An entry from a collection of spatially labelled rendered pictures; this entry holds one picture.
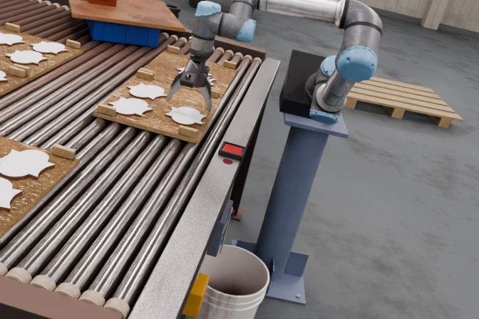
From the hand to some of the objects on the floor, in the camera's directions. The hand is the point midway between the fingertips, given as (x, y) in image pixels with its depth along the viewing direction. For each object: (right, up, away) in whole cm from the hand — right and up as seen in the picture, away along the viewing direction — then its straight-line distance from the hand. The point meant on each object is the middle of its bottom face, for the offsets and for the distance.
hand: (187, 107), depth 178 cm
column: (+31, -77, +87) cm, 120 cm away
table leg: (+13, -53, +128) cm, 139 cm away
